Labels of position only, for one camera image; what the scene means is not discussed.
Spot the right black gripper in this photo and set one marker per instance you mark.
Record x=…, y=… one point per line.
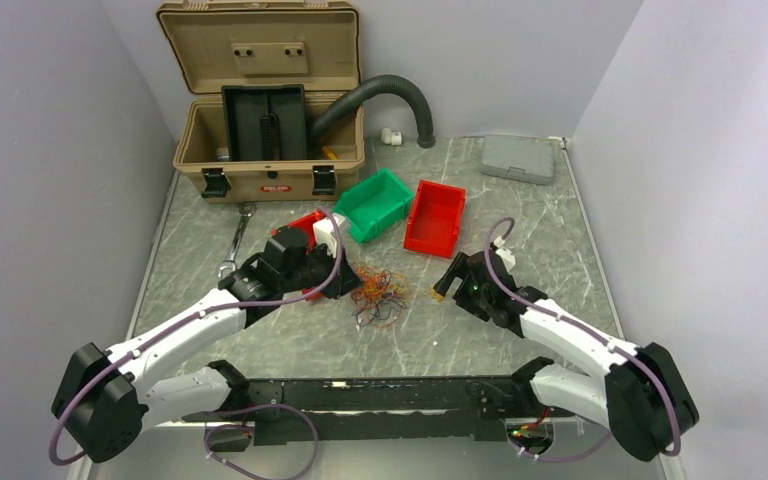
x=458, y=268

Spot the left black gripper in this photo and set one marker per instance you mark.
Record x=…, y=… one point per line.
x=350, y=281

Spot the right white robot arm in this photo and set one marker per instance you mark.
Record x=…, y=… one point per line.
x=636, y=393

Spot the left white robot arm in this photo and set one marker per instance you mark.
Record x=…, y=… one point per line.
x=108, y=397

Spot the large red plastic bin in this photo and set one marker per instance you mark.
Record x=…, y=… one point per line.
x=435, y=219

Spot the small red plastic bin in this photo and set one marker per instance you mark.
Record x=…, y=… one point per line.
x=305, y=223

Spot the green plastic bin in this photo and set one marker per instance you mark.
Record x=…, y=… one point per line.
x=375, y=204

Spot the silver combination wrench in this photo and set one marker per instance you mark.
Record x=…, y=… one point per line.
x=228, y=264

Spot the yellow tool in toolbox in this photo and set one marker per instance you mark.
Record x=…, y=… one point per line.
x=328, y=153

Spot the grey plastic organizer case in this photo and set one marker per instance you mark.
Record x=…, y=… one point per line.
x=518, y=158

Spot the white pipe fitting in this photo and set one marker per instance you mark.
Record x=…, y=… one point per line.
x=390, y=137

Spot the black toolbox tray insert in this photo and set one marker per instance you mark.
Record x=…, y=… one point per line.
x=265, y=123

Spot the tan plastic toolbox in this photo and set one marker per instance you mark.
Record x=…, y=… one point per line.
x=261, y=73

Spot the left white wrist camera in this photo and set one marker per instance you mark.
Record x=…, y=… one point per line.
x=329, y=231

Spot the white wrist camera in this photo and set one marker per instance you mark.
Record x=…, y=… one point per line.
x=504, y=253
x=329, y=231

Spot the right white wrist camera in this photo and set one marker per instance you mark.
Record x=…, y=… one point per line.
x=504, y=253

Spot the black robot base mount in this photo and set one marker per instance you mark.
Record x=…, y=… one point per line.
x=481, y=408

